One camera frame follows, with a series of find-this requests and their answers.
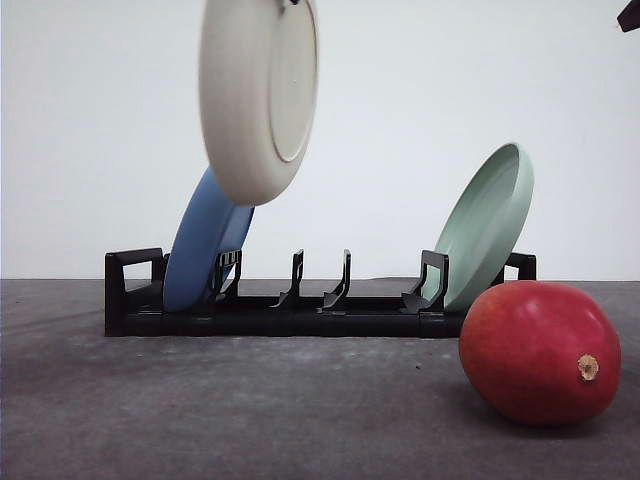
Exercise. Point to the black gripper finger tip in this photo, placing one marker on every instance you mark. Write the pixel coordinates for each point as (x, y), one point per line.
(629, 18)

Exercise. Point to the white plate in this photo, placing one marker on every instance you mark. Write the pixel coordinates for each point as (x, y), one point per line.
(258, 91)

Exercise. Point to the green plate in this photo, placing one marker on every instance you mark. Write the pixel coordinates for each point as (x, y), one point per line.
(488, 228)

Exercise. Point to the blue plate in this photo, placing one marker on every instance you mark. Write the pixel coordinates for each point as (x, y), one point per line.
(211, 224)

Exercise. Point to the black dish rack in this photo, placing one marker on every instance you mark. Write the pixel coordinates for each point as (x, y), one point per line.
(135, 306)

